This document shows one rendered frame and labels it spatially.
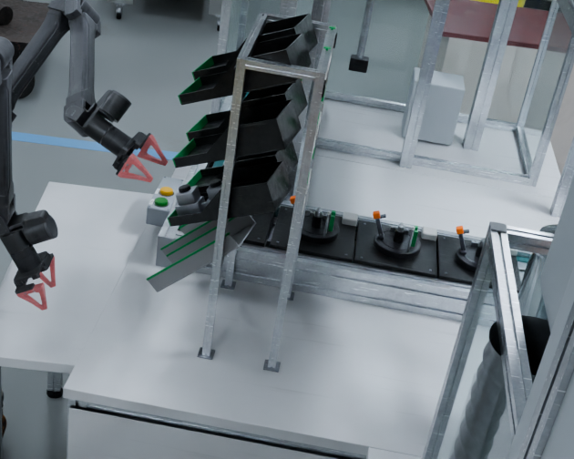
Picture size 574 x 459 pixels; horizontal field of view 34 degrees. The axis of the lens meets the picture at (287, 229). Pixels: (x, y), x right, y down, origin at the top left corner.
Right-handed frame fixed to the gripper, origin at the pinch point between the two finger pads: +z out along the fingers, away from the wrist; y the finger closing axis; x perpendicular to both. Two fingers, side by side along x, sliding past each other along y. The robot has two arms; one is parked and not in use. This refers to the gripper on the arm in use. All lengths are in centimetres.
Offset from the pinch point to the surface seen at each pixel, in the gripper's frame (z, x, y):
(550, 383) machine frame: 54, -82, -114
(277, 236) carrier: 36, 19, 37
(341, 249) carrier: 53, 12, 39
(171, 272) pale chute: 17.4, 17.6, -7.3
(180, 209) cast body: 10.2, 3.4, -2.8
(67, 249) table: -11, 53, 19
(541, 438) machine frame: 57, -78, -117
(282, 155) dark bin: 23.0, -17.1, 12.0
